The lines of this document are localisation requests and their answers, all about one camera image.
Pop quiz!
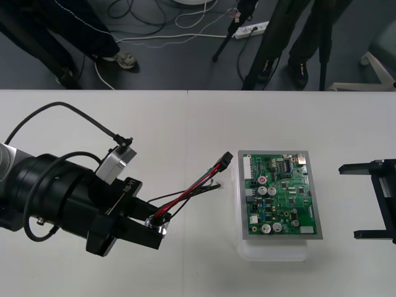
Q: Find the white power strip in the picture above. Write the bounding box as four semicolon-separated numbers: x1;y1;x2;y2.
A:
233;20;270;40

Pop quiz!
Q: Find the green circuit board grey frame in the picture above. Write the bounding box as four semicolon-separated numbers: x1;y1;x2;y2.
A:
237;150;324;242

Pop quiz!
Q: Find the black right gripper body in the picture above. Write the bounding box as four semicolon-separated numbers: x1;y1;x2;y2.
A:
369;158;396;246

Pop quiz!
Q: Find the black floor cable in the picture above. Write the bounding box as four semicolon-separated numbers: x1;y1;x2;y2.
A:
105;0;217;35

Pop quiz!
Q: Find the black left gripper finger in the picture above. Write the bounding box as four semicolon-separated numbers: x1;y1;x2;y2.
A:
128;196;170;218
111;215;165;251

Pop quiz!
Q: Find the white floor cable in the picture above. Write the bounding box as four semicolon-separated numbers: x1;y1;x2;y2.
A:
93;6;236;91

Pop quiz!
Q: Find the chair with white base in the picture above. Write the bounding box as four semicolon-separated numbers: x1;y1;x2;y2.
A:
327;20;396;93

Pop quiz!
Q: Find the black tripod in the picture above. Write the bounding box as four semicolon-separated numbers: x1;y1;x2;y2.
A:
212;0;335;92

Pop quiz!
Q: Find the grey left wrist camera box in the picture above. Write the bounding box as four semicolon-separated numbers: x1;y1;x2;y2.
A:
95;144;139;186

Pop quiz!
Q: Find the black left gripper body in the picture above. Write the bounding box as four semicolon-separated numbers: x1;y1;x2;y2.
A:
85;176;144;257

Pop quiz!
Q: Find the person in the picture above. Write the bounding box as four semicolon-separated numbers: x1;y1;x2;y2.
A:
247;0;334;90
0;0;139;90

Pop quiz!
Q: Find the red black green cable bundle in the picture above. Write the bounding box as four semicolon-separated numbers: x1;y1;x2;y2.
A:
144;150;235;238

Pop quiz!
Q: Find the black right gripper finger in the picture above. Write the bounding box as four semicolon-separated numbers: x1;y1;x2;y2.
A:
338;163;374;175
353;230;392;241

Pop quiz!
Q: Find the black left wrist camera cable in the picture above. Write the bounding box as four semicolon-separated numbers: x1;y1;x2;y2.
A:
4;101;134;153

